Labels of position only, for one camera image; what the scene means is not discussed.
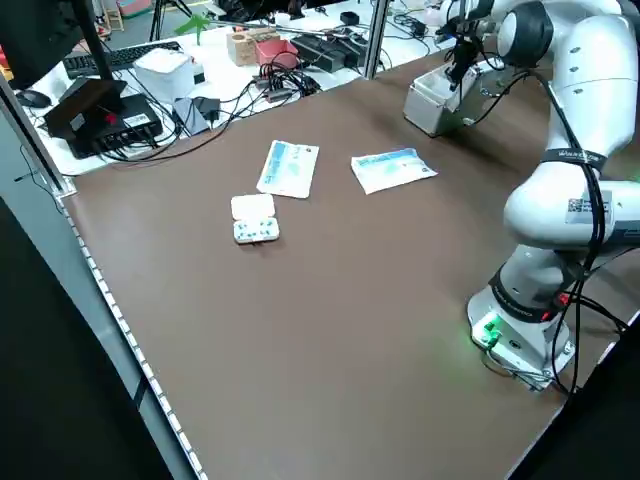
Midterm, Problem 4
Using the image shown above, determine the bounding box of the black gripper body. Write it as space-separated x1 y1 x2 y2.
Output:
451 17 485 57

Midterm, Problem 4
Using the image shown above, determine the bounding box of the silver aluminium first-aid case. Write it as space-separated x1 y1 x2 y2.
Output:
402 64 506 139

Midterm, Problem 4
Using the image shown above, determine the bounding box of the open white pill box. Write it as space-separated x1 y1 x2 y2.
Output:
230 193 281 247

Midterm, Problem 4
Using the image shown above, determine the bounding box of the blue white mask packet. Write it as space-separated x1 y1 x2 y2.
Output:
349 147 440 196

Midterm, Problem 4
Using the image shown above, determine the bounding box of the pink box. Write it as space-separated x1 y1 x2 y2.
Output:
254 38 300 70

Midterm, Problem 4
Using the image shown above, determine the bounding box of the long white teal-striped packet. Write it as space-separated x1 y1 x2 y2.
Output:
255 139 321 200

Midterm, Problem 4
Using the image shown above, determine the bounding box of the wooden box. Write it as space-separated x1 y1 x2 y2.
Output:
225 27 281 67

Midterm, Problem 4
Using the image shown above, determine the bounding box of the black power adapter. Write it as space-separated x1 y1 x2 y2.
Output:
192 96 222 124

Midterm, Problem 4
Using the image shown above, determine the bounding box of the green paper toy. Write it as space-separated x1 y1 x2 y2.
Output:
173 13 215 47

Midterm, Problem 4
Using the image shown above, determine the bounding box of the grey box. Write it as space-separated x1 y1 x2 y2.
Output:
171 97 210 136

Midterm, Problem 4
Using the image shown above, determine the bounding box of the white cube device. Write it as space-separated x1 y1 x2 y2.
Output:
133 47 207 104

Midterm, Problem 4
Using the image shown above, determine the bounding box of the black tripod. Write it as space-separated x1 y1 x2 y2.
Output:
148 0 194 42

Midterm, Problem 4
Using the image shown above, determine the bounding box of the black keyboard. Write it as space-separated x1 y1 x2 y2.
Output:
62 41 184 80

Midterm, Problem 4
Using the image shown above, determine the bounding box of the wooden stool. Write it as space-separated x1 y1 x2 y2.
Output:
94 0 126 34

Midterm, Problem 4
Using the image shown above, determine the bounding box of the black monitor stand pole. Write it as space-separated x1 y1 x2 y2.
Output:
73 0 115 84

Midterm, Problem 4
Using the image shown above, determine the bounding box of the dark tilted flat box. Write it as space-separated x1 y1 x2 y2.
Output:
43 78 129 141

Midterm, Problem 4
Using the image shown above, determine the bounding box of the black monitor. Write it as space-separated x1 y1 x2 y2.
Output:
0 0 86 90

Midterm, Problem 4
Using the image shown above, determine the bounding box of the black computer mouse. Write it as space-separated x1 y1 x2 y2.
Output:
14 89 53 109

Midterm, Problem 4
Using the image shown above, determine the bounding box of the arm cable with connector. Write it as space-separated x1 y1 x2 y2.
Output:
467 39 556 126

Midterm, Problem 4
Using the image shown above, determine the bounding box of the aluminium frame post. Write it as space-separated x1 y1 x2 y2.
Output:
363 0 391 80

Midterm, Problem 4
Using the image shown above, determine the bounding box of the usb hub with cables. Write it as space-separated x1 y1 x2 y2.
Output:
251 69 301 105

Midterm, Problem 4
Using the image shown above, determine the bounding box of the black base cable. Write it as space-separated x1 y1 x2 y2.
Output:
547 294 631 399

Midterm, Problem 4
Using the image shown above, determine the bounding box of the black network switch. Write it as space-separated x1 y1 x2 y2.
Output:
67 93 164 160

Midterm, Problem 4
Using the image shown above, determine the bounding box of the aluminium frame rail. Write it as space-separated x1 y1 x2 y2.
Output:
0 74 77 197

